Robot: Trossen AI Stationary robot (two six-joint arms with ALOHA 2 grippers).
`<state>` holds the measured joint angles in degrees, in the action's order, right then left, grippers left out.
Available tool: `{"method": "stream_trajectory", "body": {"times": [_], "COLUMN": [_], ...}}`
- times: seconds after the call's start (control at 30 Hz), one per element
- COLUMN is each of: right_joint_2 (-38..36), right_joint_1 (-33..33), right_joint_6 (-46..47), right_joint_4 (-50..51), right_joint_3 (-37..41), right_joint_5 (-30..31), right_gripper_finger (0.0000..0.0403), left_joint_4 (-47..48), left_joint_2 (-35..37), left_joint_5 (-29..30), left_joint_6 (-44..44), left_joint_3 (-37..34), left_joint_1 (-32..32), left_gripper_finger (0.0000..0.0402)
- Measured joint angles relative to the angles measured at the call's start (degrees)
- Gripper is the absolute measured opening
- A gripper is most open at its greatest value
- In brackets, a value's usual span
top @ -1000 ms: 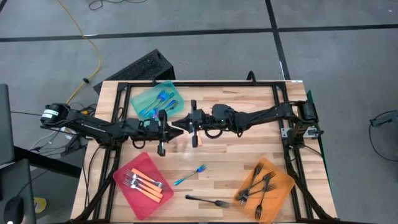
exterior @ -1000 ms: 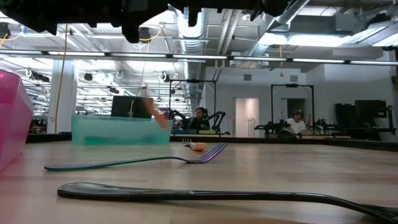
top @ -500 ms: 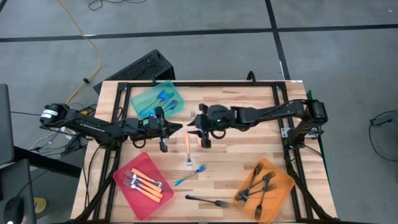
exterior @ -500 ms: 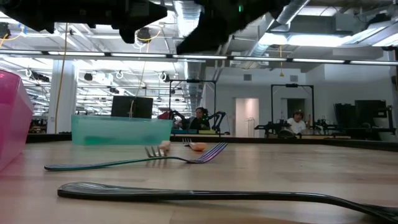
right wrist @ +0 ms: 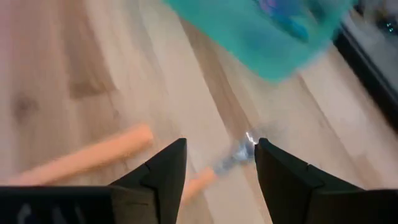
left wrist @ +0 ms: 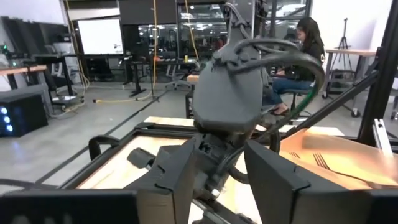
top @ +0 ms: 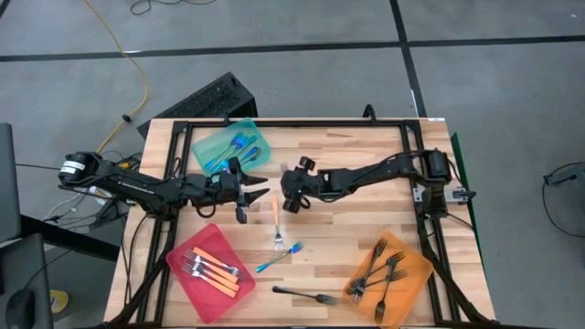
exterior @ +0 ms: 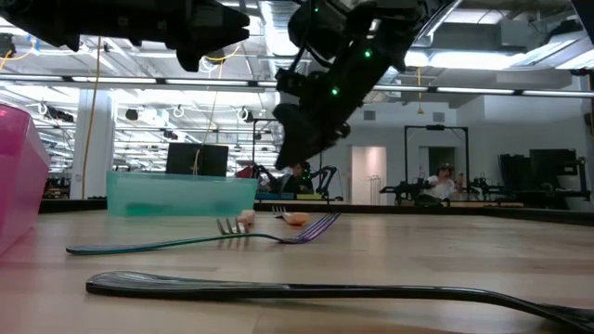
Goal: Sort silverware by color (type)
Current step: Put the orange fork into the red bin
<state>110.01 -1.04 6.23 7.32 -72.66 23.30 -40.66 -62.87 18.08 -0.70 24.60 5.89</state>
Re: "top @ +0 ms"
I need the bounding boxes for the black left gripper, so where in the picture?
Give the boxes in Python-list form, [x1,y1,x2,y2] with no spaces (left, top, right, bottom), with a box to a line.
[213,157,271,226]

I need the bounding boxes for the white cable bundle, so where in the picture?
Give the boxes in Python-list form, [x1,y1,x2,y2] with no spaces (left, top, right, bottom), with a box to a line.
[43,185,113,220]

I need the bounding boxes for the yellow cable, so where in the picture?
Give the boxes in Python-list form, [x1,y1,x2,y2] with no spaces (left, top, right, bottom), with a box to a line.
[83,0,152,156]

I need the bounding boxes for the black perforated computer case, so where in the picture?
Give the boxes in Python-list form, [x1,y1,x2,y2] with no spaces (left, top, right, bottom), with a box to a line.
[136,71,260,140]

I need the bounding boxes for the dark desk top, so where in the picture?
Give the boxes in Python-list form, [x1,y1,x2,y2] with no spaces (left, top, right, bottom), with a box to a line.
[0,232,55,329]

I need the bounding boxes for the yellow object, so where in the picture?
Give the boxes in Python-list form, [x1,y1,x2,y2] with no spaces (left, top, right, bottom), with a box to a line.
[48,289,70,315]

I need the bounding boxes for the black computer mouse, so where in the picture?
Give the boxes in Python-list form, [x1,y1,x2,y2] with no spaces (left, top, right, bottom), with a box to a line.
[3,288,37,329]

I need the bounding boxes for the black cable loop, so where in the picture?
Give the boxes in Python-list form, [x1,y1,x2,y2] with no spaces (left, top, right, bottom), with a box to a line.
[541,160,585,239]

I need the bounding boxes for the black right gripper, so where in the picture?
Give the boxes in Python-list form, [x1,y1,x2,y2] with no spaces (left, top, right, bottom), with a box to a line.
[279,156,322,215]

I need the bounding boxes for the orange translucent plastic bin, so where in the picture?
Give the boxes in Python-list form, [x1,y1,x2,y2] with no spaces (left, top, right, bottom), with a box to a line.
[342,230,434,329]

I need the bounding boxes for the black floor cable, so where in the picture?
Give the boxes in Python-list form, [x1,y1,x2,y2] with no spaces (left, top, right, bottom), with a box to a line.
[129,0,218,16]

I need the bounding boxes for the teal translucent plastic bin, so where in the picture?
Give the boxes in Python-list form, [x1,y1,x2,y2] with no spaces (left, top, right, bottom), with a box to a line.
[190,117,272,177]

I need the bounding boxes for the cream-handled forks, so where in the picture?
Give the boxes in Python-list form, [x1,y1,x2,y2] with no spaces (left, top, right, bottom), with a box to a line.
[191,246,247,281]
[181,267,239,299]

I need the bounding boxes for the red translucent plastic bin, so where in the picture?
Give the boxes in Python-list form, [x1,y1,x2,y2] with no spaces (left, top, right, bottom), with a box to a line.
[165,222,257,324]

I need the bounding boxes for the black desk beam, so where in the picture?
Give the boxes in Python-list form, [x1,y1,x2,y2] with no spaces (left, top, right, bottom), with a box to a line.
[20,213,121,263]

